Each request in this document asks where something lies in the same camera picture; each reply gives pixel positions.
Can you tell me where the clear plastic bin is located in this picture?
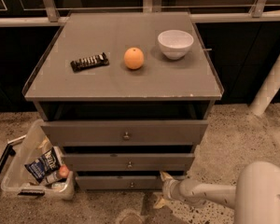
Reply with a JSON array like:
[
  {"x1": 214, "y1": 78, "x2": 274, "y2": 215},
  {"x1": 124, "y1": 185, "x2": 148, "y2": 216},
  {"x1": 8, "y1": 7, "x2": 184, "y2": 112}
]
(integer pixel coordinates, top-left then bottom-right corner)
[{"x1": 1, "y1": 119, "x2": 75, "y2": 200}]

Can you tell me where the grey top drawer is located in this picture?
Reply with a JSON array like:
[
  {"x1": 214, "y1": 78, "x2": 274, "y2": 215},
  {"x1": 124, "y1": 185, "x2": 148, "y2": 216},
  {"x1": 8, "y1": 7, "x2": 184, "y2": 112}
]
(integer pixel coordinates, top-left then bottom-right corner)
[{"x1": 41, "y1": 120, "x2": 208, "y2": 147}]

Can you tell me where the orange fruit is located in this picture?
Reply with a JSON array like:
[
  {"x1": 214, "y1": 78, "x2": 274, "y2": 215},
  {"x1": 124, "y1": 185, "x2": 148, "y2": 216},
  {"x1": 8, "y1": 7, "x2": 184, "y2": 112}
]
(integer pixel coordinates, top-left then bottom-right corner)
[{"x1": 124, "y1": 48, "x2": 144, "y2": 70}]

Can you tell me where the black flat board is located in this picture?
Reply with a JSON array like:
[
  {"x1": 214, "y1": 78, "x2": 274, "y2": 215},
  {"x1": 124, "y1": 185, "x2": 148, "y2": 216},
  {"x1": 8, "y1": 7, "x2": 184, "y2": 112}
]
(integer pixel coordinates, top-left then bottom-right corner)
[{"x1": 0, "y1": 144, "x2": 16, "y2": 174}]

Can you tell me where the grey bottom drawer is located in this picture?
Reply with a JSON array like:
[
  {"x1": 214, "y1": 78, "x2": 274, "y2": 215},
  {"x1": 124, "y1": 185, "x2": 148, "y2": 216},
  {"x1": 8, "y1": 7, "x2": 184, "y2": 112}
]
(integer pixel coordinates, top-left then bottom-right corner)
[{"x1": 76, "y1": 175, "x2": 162, "y2": 190}]

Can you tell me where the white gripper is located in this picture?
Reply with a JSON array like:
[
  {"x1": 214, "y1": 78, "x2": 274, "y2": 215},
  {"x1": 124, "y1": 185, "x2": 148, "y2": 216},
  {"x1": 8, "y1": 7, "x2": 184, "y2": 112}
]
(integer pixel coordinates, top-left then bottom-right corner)
[{"x1": 153, "y1": 171, "x2": 180, "y2": 209}]

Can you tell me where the white diagonal pole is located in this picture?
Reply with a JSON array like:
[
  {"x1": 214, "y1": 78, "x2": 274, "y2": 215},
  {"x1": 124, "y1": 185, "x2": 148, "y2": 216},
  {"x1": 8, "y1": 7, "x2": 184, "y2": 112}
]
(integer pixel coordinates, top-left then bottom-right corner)
[{"x1": 249, "y1": 54, "x2": 280, "y2": 116}]

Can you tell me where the grey drawer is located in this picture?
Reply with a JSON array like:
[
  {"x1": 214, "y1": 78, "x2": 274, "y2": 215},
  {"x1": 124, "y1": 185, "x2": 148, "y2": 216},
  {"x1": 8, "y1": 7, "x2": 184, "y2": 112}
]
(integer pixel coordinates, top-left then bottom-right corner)
[
  {"x1": 41, "y1": 120, "x2": 208, "y2": 147},
  {"x1": 63, "y1": 153, "x2": 194, "y2": 171},
  {"x1": 76, "y1": 175, "x2": 162, "y2": 190}
]

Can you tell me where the blue chip bag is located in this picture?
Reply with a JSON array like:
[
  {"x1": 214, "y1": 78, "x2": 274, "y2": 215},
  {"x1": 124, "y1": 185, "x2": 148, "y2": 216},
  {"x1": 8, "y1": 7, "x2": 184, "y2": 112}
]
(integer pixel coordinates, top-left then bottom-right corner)
[{"x1": 24, "y1": 148, "x2": 61, "y2": 183}]

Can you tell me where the red apple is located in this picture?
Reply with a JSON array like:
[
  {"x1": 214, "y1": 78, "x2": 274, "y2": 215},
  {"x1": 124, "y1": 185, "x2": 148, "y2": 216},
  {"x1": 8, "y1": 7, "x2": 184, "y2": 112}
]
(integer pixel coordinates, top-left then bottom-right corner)
[{"x1": 59, "y1": 165, "x2": 69, "y2": 178}]

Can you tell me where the black snack bar packet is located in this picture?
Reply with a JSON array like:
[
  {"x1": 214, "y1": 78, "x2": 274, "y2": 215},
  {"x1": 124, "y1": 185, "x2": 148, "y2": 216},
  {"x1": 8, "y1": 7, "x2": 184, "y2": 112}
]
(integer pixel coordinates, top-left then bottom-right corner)
[{"x1": 70, "y1": 52, "x2": 109, "y2": 73}]

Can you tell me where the metal railing frame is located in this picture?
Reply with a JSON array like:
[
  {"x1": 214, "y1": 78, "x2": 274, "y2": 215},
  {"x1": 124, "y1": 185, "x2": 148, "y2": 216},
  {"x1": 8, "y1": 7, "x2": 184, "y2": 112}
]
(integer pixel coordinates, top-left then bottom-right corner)
[{"x1": 0, "y1": 0, "x2": 280, "y2": 27}]

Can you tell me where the grey drawer cabinet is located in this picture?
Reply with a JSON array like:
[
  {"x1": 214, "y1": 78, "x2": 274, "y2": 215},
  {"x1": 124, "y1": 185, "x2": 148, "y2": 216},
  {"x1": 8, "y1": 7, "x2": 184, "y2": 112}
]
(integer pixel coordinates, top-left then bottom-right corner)
[{"x1": 23, "y1": 12, "x2": 223, "y2": 177}]

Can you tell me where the white ceramic bowl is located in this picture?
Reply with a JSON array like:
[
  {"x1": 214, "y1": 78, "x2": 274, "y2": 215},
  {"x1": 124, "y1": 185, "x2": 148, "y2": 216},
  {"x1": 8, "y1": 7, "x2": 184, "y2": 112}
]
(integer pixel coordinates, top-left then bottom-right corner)
[{"x1": 158, "y1": 30, "x2": 194, "y2": 60}]

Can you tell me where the grey middle drawer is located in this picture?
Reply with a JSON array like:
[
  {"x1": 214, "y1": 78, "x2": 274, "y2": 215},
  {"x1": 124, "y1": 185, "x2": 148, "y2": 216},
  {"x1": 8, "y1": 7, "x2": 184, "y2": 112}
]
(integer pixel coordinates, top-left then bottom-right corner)
[{"x1": 63, "y1": 153, "x2": 194, "y2": 171}]

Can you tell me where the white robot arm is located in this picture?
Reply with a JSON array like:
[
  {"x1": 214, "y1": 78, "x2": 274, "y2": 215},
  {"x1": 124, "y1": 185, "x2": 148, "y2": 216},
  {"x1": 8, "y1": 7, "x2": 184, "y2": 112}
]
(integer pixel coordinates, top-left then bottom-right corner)
[{"x1": 154, "y1": 161, "x2": 280, "y2": 224}]

